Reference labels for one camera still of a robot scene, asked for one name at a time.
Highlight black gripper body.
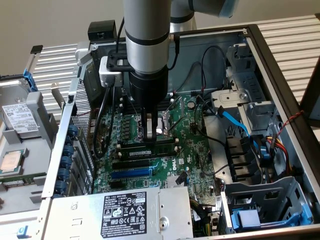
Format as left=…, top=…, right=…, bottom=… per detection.
left=128, top=65, right=169, bottom=112

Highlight green RAM stick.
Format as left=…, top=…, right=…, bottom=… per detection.
left=0, top=177, right=34, bottom=188
left=119, top=142, right=176, bottom=159

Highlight metal CPU socket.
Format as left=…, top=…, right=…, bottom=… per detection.
left=133, top=109, right=176, bottom=142

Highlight metal socket cover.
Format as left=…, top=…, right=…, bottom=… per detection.
left=166, top=95, right=187, bottom=120

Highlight green Dell motherboard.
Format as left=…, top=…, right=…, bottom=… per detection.
left=89, top=93, right=227, bottom=198

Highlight long black expansion slot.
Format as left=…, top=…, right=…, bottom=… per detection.
left=111, top=158, right=151, bottom=170

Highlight blue expansion slot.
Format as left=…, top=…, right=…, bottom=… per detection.
left=111, top=166, right=153, bottom=180

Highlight small silver heat sink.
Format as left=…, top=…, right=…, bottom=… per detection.
left=165, top=174, right=189, bottom=188

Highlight open metal PC case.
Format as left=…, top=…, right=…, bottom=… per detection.
left=41, top=23, right=320, bottom=240

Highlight metal rear port block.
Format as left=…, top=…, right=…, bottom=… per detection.
left=88, top=118, right=105, bottom=152

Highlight black box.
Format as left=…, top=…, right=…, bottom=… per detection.
left=87, top=20, right=118, bottom=43

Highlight black plastic shroud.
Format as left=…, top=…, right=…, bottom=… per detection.
left=225, top=136, right=262, bottom=182

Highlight metal disk bay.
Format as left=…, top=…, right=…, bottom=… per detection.
left=211, top=42, right=278, bottom=133

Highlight black table end cap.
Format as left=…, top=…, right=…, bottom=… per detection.
left=29, top=44, right=44, bottom=55

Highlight grey parts rack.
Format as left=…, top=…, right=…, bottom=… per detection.
left=0, top=72, right=62, bottom=216

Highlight silver power supply unit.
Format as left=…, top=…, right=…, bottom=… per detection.
left=41, top=186, right=195, bottom=240

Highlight blue disk tray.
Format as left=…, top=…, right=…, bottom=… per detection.
left=231, top=209, right=313, bottom=232

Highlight hard disk with white label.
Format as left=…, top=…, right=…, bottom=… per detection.
left=0, top=77, right=41, bottom=140

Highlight grey disk bay cage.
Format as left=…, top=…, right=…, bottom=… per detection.
left=217, top=176, right=315, bottom=233

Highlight CPU chip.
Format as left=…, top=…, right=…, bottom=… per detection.
left=0, top=149, right=28, bottom=175

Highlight dark side panel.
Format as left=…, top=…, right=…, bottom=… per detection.
left=299, top=56, right=320, bottom=128

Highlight blue plastic latch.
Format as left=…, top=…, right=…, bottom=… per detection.
left=16, top=224, right=33, bottom=240

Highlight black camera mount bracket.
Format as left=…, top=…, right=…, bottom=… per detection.
left=106, top=49, right=133, bottom=74

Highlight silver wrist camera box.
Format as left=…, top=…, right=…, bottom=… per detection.
left=98, top=56, right=125, bottom=88

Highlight black gripper cable with plug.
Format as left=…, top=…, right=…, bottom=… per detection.
left=167, top=33, right=181, bottom=71

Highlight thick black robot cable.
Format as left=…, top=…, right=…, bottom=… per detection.
left=92, top=84, right=116, bottom=160

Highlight thin black cable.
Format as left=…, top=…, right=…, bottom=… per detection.
left=115, top=16, right=125, bottom=52

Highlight thin red wire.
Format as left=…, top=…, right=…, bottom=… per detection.
left=76, top=104, right=105, bottom=117

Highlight grey wire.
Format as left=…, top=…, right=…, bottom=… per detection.
left=200, top=153, right=230, bottom=176

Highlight blue SATA wire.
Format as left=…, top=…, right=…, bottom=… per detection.
left=216, top=105, right=272, bottom=162

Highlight metal slot cover bracket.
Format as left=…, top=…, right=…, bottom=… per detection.
left=51, top=82, right=67, bottom=109

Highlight power cable bundle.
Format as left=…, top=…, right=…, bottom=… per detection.
left=189, top=197, right=218, bottom=238

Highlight blue plastic disk bracket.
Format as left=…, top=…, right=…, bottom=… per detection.
left=22, top=68, right=39, bottom=93

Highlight yellow red power wires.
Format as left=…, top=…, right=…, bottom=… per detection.
left=266, top=136, right=293, bottom=176

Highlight red black twisted wire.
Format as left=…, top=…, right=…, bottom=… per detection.
left=271, top=109, right=305, bottom=145

